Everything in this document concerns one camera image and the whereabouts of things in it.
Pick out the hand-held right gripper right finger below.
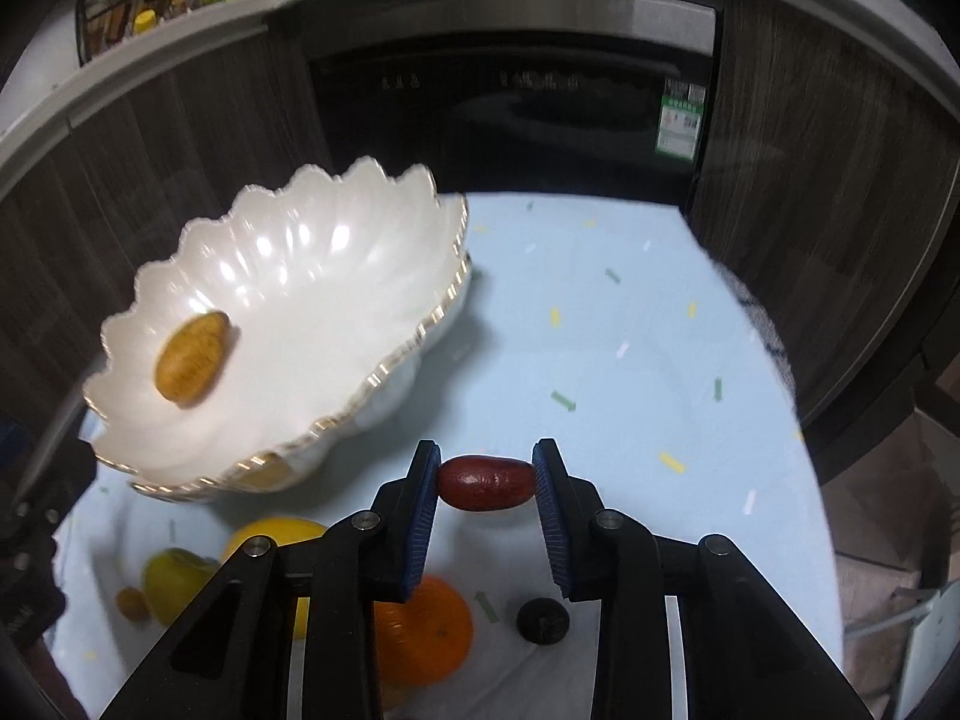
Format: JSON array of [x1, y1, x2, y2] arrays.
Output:
[[531, 437, 875, 720]]

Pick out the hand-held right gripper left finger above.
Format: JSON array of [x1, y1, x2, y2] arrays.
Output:
[[101, 439, 443, 720]]

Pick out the red date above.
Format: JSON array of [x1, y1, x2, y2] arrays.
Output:
[[437, 455, 537, 515]]

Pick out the large orange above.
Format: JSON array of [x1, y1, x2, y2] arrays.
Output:
[[373, 576, 475, 691]]

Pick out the yellow lemon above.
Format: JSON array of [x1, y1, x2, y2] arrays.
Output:
[[221, 516, 331, 642]]

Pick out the green round fruit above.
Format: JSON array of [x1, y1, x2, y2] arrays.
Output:
[[142, 549, 222, 627]]

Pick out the white scalloped ceramic bowl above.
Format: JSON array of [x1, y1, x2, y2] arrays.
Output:
[[81, 156, 475, 503]]

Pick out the small dark wrinkled fruit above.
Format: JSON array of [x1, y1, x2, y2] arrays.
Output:
[[516, 597, 571, 646]]

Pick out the light blue patterned tablecloth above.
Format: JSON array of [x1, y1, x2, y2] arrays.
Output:
[[45, 191, 848, 720]]

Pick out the small yellow-brown mango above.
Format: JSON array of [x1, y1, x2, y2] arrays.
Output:
[[154, 311, 230, 402]]

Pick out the black built-in oven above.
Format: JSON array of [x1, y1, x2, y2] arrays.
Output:
[[296, 0, 725, 211]]

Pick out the dark wood cabinet door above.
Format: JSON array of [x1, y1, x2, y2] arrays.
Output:
[[686, 0, 960, 481], [0, 19, 331, 421]]

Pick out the green label sticker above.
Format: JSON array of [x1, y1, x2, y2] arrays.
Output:
[[654, 79, 710, 160]]

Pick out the black wire spice rack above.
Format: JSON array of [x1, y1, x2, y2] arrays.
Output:
[[75, 0, 207, 65]]

